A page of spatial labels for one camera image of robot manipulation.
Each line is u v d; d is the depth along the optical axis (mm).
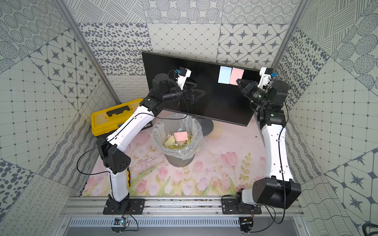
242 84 633
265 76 582
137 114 542
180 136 801
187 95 627
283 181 387
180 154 665
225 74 647
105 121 881
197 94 636
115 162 522
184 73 614
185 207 757
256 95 565
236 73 641
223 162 903
